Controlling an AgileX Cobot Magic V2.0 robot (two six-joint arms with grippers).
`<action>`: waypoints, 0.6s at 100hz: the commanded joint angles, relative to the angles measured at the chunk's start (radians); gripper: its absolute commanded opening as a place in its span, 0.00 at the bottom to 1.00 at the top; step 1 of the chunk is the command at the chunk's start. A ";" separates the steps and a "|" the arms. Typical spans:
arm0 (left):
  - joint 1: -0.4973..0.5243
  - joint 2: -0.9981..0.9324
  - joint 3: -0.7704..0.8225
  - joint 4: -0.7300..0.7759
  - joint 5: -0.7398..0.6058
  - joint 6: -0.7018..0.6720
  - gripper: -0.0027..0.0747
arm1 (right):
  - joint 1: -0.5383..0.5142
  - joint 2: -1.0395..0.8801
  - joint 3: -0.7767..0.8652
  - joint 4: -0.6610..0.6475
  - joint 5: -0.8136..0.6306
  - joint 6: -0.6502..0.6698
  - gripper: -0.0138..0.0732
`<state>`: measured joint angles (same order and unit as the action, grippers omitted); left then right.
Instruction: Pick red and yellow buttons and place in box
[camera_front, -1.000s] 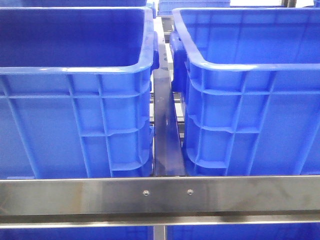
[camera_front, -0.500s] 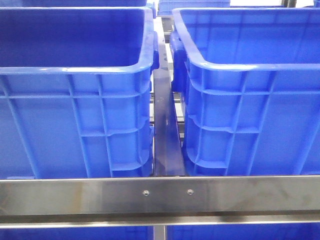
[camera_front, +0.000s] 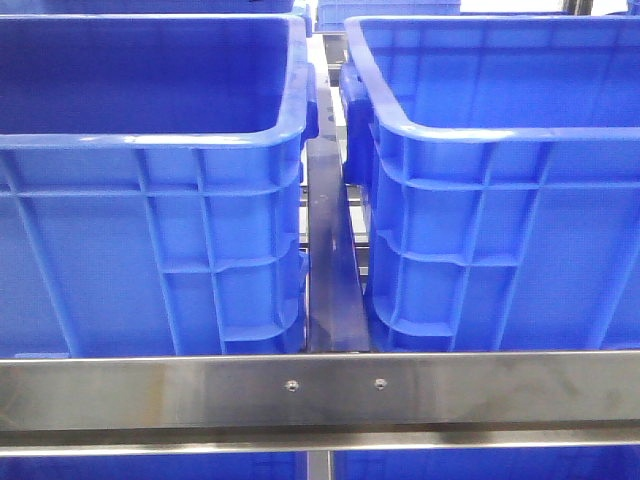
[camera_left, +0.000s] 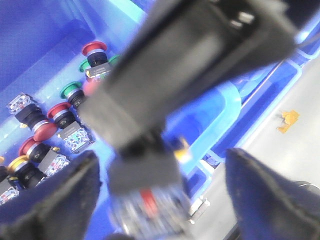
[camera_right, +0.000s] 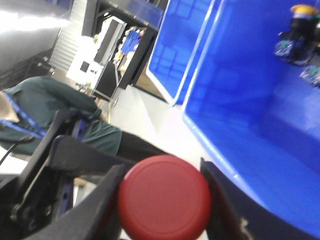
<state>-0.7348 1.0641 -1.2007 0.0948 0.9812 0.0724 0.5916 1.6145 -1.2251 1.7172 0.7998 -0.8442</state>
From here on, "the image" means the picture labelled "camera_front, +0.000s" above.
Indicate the lower right blue crate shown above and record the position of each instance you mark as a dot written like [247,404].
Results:
[600,462]

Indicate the lower left blue crate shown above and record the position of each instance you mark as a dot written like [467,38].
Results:
[193,466]

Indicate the blue plastic crate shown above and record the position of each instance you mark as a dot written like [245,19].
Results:
[500,157]
[150,184]

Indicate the steel rack front rail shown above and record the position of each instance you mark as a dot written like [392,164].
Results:
[318,402]

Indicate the steel rack centre divider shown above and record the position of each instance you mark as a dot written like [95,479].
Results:
[337,320]

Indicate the far centre blue crate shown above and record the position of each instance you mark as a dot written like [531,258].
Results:
[332,14]

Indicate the far left blue crate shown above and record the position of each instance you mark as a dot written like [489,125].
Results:
[297,8]

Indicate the right blue plastic crate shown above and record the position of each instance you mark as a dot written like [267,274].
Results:
[500,157]

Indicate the left blue plastic crate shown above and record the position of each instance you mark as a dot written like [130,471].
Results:
[150,184]

